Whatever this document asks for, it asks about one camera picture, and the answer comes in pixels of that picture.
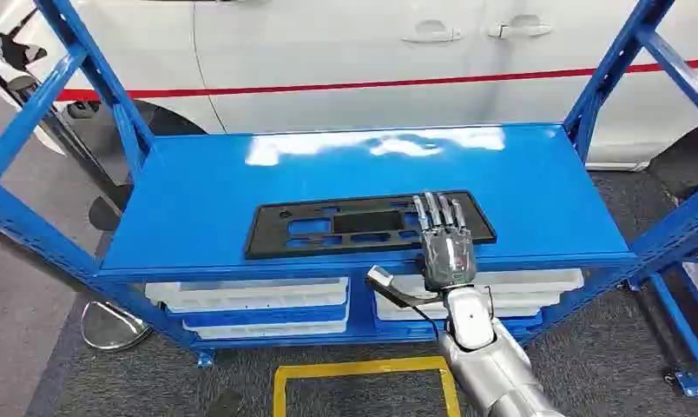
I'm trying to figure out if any black plastic plate frame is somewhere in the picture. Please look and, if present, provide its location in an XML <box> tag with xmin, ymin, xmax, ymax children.
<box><xmin>244</xmin><ymin>189</ymin><xmax>498</xmax><ymax>261</ymax></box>

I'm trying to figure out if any white plastic tray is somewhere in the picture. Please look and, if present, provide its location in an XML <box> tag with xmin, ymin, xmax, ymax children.
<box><xmin>181</xmin><ymin>317</ymin><xmax>351</xmax><ymax>341</ymax></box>
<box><xmin>383</xmin><ymin>268</ymin><xmax>585</xmax><ymax>295</ymax></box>
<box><xmin>144</xmin><ymin>276</ymin><xmax>351</xmax><ymax>315</ymax></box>
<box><xmin>374</xmin><ymin>290</ymin><xmax>564</xmax><ymax>322</ymax></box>

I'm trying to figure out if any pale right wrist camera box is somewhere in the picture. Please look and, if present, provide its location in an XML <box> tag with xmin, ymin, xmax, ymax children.
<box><xmin>365</xmin><ymin>264</ymin><xmax>442</xmax><ymax>309</ymax></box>

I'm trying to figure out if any round chrome stand base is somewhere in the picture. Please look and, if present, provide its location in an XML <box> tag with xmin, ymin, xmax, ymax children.
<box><xmin>79</xmin><ymin>300</ymin><xmax>154</xmax><ymax>353</ymax></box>

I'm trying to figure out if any blue metal shelf rack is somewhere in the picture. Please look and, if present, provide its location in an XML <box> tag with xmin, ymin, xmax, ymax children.
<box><xmin>0</xmin><ymin>0</ymin><xmax>698</xmax><ymax>400</ymax></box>

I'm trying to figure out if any white car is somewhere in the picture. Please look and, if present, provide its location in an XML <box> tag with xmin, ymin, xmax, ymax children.
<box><xmin>0</xmin><ymin>0</ymin><xmax>698</xmax><ymax>174</ymax></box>

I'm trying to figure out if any white car door handle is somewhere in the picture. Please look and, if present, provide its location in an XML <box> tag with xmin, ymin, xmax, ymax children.
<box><xmin>400</xmin><ymin>19</ymin><xmax>463</xmax><ymax>45</ymax></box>
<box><xmin>487</xmin><ymin>15</ymin><xmax>553</xmax><ymax>40</ymax></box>

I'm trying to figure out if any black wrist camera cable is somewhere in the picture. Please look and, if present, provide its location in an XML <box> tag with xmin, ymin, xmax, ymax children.
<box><xmin>407</xmin><ymin>302</ymin><xmax>444</xmax><ymax>341</ymax></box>

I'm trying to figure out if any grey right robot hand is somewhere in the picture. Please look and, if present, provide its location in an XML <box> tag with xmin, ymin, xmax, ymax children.
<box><xmin>412</xmin><ymin>191</ymin><xmax>478</xmax><ymax>293</ymax></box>

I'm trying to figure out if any black car tyre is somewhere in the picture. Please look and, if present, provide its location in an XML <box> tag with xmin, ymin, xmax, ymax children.
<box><xmin>58</xmin><ymin>100</ymin><xmax>210</xmax><ymax>139</ymax></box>

